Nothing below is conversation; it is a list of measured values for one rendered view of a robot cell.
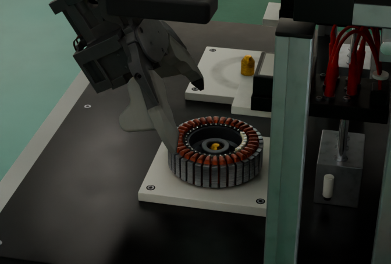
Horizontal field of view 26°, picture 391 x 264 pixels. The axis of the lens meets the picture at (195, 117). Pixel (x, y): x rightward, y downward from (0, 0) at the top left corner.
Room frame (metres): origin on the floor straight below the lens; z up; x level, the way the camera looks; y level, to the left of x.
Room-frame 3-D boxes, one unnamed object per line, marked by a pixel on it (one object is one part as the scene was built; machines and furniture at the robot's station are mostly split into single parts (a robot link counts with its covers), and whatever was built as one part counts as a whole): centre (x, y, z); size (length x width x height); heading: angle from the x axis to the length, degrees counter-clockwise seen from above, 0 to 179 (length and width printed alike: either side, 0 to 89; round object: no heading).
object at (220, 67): (1.08, -0.07, 0.78); 0.15 x 0.15 x 0.01; 78
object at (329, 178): (0.77, -0.15, 0.80); 0.01 x 0.01 x 0.03; 78
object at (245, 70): (1.08, -0.07, 0.80); 0.02 x 0.02 x 0.03
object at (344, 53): (1.05, -0.22, 0.80); 0.07 x 0.05 x 0.06; 168
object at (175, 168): (0.84, -0.02, 0.80); 0.11 x 0.11 x 0.04
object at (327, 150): (0.81, -0.17, 0.80); 0.07 x 0.05 x 0.06; 168
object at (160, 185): (0.84, -0.02, 0.78); 0.15 x 0.15 x 0.01; 78
